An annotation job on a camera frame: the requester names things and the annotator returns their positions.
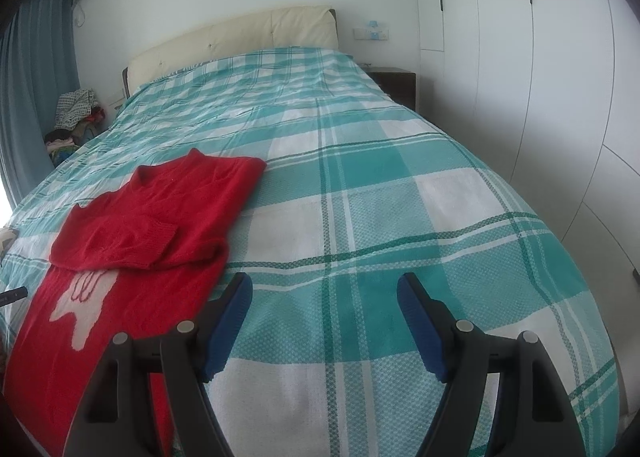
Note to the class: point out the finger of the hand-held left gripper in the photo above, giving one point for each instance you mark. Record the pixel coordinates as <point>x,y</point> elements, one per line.
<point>14,295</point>

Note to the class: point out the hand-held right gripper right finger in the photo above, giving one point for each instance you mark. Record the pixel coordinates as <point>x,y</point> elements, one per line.
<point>422,327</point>

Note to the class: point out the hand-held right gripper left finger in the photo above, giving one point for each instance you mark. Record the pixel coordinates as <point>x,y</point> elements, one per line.
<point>225,332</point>

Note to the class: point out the red knitted sweater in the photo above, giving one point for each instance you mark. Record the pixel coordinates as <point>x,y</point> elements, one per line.
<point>150,207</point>

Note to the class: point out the pile of clothes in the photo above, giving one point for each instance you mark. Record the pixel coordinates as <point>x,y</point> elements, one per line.
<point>75,104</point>

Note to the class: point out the cream printed cushion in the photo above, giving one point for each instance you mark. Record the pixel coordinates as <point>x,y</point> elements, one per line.
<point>5,239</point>

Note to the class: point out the bed with teal plaid cover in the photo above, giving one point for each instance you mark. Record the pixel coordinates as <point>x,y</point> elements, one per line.
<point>400,187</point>

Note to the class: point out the blue curtain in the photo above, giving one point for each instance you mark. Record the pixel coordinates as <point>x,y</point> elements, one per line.
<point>40,87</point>

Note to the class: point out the dark wooden nightstand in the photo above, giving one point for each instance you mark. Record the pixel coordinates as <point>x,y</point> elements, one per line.
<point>400,84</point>

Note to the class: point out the white wardrobe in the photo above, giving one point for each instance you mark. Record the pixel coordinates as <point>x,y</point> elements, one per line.
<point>550,87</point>

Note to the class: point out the cream padded headboard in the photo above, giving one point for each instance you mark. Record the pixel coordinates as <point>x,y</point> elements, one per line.
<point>250,32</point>

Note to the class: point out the white wall switch panel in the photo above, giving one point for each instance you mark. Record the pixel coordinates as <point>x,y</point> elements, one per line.
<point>371,31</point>

